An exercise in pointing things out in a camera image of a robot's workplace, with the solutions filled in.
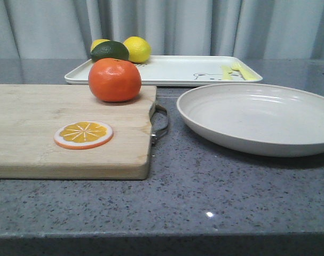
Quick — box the white rectangular bear tray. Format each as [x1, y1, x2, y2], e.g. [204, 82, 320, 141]
[64, 55, 263, 87]

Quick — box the metal cutting board handle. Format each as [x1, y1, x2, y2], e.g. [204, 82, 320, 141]
[150, 105, 170, 146]

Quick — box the yellow plastic fork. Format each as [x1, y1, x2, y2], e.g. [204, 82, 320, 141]
[231, 62, 257, 81]

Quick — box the beige round plate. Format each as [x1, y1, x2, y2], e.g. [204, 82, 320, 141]
[177, 83, 324, 157]

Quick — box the wooden cutting board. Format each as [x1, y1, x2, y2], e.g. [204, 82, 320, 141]
[0, 84, 156, 180]

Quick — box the yellow lemon left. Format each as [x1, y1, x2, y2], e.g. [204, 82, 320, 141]
[90, 38, 109, 52]

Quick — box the grey curtain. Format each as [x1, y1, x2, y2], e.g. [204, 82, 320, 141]
[0, 1, 324, 60]

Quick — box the orange slice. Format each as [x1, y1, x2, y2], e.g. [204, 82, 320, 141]
[54, 121, 114, 150]

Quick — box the yellow lemon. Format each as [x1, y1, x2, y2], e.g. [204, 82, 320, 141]
[90, 38, 109, 52]
[123, 36, 152, 63]

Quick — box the yellow lemon right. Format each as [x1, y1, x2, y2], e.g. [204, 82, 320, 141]
[123, 36, 152, 63]

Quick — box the yellow plastic knife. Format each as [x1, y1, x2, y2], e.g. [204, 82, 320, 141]
[221, 65, 233, 81]

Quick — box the orange mandarin fruit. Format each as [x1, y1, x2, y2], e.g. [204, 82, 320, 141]
[88, 58, 141, 102]

